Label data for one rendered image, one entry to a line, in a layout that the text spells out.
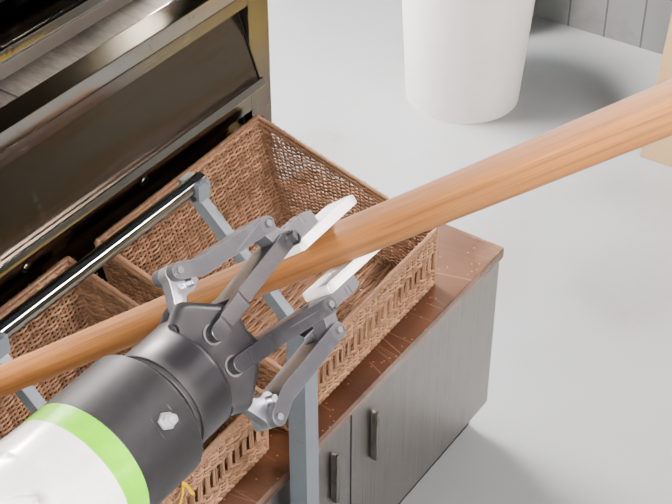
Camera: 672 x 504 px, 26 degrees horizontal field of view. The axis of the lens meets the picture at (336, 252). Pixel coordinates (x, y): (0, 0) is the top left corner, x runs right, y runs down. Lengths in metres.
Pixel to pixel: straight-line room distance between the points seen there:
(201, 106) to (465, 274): 0.69
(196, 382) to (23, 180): 1.86
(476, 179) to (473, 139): 3.76
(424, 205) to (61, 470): 0.30
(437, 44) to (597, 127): 3.75
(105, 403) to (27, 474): 0.07
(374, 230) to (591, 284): 3.16
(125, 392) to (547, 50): 4.39
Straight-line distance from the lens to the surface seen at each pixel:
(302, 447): 2.68
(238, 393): 0.96
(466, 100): 4.71
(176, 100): 3.00
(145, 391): 0.88
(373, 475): 3.16
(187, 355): 0.91
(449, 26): 4.56
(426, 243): 3.06
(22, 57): 2.39
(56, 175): 2.79
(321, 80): 4.97
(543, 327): 3.99
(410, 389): 3.14
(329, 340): 1.01
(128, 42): 2.86
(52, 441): 0.85
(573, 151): 0.88
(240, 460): 2.73
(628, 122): 0.85
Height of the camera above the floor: 2.60
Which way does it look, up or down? 38 degrees down
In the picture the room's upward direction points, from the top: straight up
